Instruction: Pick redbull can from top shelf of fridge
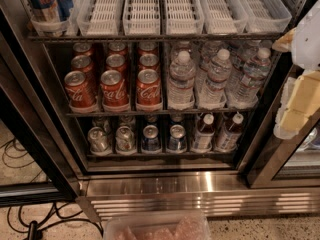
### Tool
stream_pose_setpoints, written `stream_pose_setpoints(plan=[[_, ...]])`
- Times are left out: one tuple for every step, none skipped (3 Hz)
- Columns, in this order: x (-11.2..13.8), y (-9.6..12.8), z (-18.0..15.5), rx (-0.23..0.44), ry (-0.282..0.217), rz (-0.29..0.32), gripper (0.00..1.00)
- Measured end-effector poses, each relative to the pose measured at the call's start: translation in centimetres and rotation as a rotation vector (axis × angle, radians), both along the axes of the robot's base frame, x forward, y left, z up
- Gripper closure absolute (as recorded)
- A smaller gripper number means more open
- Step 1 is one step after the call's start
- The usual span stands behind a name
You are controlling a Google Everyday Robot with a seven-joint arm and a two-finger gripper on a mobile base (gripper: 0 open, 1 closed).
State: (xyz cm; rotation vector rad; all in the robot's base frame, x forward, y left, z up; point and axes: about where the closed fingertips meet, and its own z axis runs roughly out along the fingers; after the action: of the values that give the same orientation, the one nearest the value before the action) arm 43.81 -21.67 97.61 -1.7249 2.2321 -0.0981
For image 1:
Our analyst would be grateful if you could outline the front middle Coca-Cola can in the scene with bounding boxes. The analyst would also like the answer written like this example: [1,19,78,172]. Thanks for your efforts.
[100,70,129,107]

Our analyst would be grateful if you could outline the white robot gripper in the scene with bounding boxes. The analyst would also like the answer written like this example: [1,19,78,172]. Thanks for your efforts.
[272,0,320,140]

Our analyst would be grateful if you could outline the front right Coca-Cola can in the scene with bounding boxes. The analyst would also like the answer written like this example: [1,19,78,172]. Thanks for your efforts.
[136,69,161,105]

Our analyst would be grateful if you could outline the silver can bottom left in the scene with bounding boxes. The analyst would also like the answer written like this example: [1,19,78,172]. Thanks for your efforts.
[87,127,109,152]

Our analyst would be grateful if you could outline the clear plastic shelf tray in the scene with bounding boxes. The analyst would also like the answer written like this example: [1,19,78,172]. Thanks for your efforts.
[122,0,160,35]
[200,0,248,34]
[77,0,124,36]
[164,0,204,35]
[239,0,292,33]

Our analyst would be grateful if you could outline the second-row middle Coca-Cola can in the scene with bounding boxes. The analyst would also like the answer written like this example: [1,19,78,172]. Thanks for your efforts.
[106,54,127,77]

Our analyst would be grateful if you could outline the front middle water bottle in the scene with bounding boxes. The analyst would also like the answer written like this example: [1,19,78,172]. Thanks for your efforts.
[200,49,232,104]

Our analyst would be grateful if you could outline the black floor cables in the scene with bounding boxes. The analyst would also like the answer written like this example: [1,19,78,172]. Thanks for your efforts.
[0,137,104,240]

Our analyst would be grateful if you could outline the clear plastic bin foreground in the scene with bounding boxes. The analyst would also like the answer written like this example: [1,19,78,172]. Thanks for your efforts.
[103,210,212,240]

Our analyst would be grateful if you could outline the second-row left Coca-Cola can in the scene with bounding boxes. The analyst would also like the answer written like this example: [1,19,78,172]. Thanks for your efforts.
[71,55,98,94]

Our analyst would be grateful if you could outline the second-row coca-cola can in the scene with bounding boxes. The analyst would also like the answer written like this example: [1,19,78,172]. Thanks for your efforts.
[71,55,98,94]
[138,54,159,71]
[106,54,127,77]

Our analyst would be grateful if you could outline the silver can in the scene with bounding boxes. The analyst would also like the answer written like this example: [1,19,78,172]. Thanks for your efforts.
[116,126,135,152]
[87,127,109,152]

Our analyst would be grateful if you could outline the clear tray holding Red Bull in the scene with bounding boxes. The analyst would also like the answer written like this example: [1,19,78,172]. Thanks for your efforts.
[31,0,83,37]

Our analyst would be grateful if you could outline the second-row right Coca-Cola can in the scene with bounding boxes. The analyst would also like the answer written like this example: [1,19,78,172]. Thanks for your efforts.
[138,54,159,71]

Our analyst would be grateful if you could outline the front left Coca-Cola can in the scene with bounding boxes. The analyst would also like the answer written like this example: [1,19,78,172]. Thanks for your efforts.
[64,71,96,108]

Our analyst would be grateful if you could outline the black fridge door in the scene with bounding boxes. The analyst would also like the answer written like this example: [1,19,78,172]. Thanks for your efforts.
[0,4,81,205]

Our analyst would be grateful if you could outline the front left water bottle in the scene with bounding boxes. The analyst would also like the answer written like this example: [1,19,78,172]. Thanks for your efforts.
[168,51,196,104]

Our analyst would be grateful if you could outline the water bottle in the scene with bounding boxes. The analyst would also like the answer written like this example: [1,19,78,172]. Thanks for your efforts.
[168,51,196,104]
[232,48,271,103]
[200,49,232,104]

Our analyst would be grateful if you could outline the stainless steel fridge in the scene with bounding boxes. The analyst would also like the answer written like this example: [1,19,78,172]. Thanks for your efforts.
[0,0,319,221]

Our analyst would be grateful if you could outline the front right water bottle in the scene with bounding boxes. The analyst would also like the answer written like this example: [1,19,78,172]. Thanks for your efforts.
[232,48,271,103]

